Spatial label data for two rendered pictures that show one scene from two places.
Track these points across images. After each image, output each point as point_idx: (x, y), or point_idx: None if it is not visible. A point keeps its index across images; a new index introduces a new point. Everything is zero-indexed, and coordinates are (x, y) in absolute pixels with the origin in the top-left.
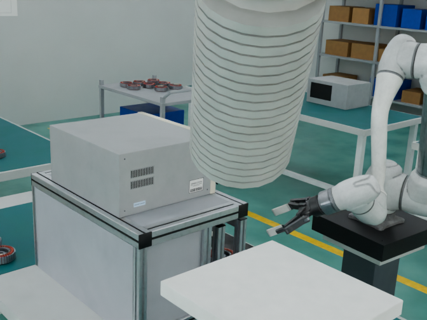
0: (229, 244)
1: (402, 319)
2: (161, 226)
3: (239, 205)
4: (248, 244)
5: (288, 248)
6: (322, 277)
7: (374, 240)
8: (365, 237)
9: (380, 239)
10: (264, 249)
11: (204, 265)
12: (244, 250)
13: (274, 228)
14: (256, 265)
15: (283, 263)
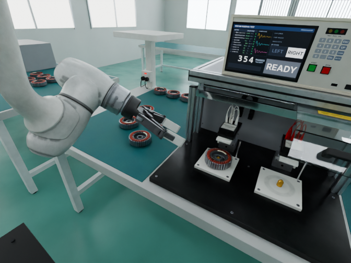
0: (234, 201)
1: (72, 148)
2: (219, 58)
3: (192, 68)
4: (219, 226)
5: (149, 34)
6: (137, 32)
7: (28, 236)
8: (40, 243)
9: (14, 243)
10: (158, 34)
11: (175, 34)
12: (165, 34)
13: (173, 122)
14: (159, 33)
15: (150, 33)
